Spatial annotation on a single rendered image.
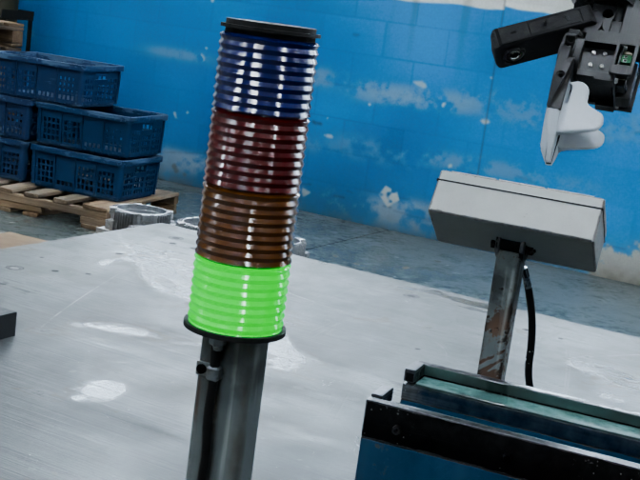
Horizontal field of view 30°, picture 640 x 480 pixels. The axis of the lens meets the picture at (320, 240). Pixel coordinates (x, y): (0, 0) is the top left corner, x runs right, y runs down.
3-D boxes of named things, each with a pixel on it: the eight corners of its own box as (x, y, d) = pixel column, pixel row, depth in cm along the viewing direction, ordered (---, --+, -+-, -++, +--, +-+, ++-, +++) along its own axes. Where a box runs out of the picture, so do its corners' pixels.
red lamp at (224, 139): (315, 190, 74) (325, 118, 73) (276, 199, 69) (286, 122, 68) (230, 173, 76) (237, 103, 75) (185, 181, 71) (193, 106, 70)
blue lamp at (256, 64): (325, 118, 73) (334, 45, 73) (286, 122, 68) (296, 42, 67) (237, 103, 75) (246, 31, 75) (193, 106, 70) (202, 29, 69)
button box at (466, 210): (596, 273, 122) (609, 229, 124) (594, 242, 115) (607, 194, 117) (436, 242, 127) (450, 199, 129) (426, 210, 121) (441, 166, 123)
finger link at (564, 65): (559, 101, 123) (580, 32, 126) (545, 99, 123) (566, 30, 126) (562, 126, 127) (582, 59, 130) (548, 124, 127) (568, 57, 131)
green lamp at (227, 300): (297, 329, 76) (306, 260, 75) (257, 349, 70) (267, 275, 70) (213, 309, 78) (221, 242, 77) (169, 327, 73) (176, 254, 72)
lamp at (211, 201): (306, 260, 75) (315, 190, 74) (267, 275, 70) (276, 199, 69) (221, 242, 77) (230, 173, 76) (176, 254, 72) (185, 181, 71)
